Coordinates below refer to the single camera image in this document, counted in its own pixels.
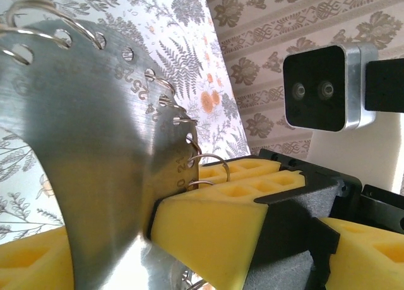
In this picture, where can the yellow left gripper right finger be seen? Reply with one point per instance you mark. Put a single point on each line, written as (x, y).
(369, 258)

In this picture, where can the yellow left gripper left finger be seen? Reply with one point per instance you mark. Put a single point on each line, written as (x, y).
(31, 264)

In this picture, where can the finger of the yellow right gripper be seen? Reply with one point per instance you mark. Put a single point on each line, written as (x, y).
(249, 168)
(214, 233)

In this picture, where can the floral patterned table cover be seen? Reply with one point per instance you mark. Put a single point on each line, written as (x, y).
(176, 34)

